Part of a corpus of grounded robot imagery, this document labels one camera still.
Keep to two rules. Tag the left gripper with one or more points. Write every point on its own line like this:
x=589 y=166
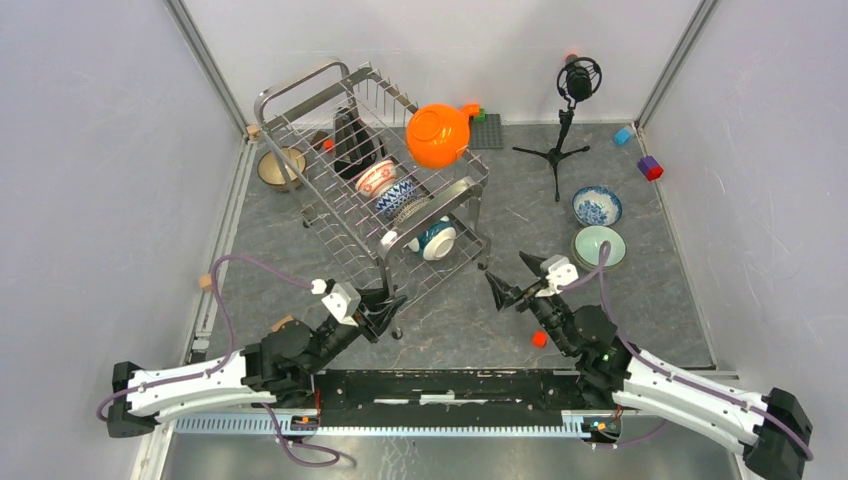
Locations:
x=376 y=304

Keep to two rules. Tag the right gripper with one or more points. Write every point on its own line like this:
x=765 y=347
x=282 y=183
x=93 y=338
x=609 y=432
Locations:
x=504 y=295

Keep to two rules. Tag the celadon green bowl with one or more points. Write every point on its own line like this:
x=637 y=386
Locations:
x=586 y=255

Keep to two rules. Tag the blue white floral bowl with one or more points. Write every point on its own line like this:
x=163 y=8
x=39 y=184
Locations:
x=596 y=206

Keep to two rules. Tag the brown glazed bowl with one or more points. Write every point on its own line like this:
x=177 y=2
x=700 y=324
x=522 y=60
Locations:
x=270 y=174

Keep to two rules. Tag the steel two-tier dish rack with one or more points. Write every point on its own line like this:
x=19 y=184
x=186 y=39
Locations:
x=371 y=250

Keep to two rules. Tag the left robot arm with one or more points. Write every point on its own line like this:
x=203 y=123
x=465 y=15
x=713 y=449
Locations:
x=277 y=370

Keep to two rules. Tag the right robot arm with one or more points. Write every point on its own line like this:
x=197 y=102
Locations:
x=770 y=432

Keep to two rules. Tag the orange cube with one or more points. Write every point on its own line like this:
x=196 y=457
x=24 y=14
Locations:
x=539 y=339

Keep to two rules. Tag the teal white cup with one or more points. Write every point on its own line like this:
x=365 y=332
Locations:
x=436 y=241

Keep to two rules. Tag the tan wooden block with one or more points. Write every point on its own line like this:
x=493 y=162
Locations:
x=281 y=323

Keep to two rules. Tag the dark patterned bowl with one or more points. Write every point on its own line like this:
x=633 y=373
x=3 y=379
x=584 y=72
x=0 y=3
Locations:
x=409 y=208

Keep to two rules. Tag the blue zigzag patterned bowl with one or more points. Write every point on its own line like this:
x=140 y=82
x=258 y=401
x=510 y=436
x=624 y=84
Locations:
x=392 y=199

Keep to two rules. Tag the pink patterned bowl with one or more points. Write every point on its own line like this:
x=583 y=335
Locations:
x=377 y=178

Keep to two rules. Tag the black bowl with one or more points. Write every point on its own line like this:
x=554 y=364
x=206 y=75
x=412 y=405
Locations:
x=356 y=146

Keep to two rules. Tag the orange plastic bowl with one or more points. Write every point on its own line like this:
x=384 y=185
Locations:
x=438 y=134

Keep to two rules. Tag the purple and red block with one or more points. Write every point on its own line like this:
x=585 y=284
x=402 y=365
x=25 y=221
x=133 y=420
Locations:
x=650 y=168

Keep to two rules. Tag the light blue block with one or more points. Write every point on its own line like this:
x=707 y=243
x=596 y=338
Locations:
x=624 y=135

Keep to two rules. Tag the black microphone on tripod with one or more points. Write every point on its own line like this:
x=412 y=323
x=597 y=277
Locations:
x=577 y=81

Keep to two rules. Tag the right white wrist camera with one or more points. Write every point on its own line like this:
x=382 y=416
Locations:
x=557 y=272

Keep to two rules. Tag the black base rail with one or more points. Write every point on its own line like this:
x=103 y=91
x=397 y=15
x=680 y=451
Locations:
x=449 y=398

